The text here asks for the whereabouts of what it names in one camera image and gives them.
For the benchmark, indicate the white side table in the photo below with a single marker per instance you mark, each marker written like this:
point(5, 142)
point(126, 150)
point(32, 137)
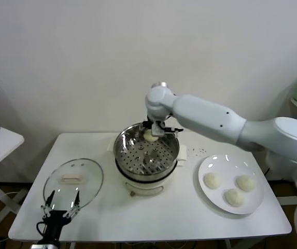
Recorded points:
point(5, 140)

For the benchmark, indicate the dark crumb scatter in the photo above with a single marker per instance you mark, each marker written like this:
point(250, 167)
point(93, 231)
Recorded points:
point(201, 150)

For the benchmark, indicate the white electric cooker pot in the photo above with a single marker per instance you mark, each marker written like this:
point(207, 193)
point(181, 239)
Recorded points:
point(143, 187)

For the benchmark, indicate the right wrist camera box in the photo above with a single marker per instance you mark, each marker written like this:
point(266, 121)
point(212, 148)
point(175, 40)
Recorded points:
point(157, 129)

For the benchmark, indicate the white round plate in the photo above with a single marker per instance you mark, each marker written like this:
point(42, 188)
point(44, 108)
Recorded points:
point(253, 205)

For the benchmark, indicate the glass pot lid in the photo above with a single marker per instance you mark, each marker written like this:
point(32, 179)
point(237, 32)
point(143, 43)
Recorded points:
point(88, 176)

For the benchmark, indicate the white steamed baozi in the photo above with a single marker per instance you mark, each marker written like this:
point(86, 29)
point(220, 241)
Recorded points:
point(245, 182)
point(212, 180)
point(234, 198)
point(149, 138)

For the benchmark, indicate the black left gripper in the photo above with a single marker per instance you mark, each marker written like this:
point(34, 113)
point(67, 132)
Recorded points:
point(55, 219)

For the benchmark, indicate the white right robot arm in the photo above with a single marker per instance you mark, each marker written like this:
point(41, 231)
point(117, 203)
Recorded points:
point(202, 114)

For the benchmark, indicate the stainless steel steamer basket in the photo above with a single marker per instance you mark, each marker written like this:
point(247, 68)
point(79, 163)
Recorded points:
point(126, 147)

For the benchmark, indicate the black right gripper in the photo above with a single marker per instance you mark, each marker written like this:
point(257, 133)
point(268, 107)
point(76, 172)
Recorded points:
point(147, 124)

